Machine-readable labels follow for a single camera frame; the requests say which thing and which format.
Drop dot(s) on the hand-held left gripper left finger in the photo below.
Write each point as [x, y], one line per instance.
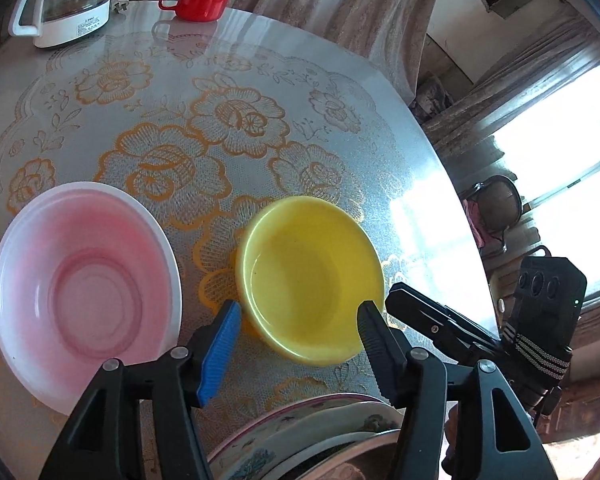
[220, 355]

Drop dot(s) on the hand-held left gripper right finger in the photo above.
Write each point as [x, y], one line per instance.
[375, 355]

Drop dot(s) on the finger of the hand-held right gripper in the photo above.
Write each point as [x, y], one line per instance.
[430, 317]

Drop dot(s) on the yellow plastic bowl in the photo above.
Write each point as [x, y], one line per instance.
[305, 280]

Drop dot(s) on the pink cloth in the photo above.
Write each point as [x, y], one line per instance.
[475, 222]

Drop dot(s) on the dark wooden chair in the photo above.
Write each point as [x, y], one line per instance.
[500, 205]

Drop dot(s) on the bright window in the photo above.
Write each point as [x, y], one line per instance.
[570, 160]

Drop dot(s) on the red plastic bowl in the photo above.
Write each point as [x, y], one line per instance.
[80, 285]

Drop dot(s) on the dark printed cushion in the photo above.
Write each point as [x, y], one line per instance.
[430, 100]

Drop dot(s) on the patterned beige side curtain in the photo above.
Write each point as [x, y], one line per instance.
[505, 85]

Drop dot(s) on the sheer beige curtain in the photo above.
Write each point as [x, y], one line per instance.
[330, 5]

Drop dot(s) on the white power plug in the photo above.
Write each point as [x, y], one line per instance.
[120, 5]

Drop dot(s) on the white glass electric kettle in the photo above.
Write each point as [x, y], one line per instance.
[65, 25]

